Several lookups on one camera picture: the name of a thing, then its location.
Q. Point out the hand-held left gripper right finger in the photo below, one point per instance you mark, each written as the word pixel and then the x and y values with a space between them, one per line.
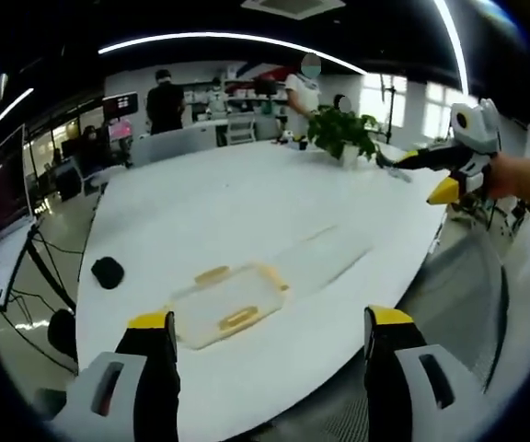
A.
pixel 407 382

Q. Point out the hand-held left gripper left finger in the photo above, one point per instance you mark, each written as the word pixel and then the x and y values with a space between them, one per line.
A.
pixel 108 382

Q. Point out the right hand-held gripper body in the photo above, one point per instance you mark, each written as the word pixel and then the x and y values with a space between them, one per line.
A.
pixel 474 138

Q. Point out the clear plastic food container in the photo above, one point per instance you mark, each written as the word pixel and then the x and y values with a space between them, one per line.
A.
pixel 228 306

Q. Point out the person's right hand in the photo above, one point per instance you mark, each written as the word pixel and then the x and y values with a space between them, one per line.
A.
pixel 518 177

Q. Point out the black tripod stand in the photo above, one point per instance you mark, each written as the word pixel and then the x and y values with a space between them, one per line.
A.
pixel 389 110

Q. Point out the black round stool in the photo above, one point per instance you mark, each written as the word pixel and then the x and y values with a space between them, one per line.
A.
pixel 61 329

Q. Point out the green potted plant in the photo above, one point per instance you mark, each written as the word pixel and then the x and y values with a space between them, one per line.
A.
pixel 343 131

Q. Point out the grey mesh office chair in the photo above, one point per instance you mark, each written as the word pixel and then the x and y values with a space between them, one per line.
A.
pixel 469 308

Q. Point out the small black object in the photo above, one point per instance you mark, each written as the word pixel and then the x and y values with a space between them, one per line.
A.
pixel 107 272

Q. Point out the white office chair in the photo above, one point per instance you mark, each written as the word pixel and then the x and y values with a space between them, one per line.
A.
pixel 241 129

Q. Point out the computer monitor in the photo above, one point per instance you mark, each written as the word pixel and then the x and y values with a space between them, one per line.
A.
pixel 5 189

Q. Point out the grey desk divider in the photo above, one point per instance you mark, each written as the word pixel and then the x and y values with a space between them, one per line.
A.
pixel 173 143

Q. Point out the wall screen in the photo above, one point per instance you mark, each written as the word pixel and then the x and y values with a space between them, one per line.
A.
pixel 120 105

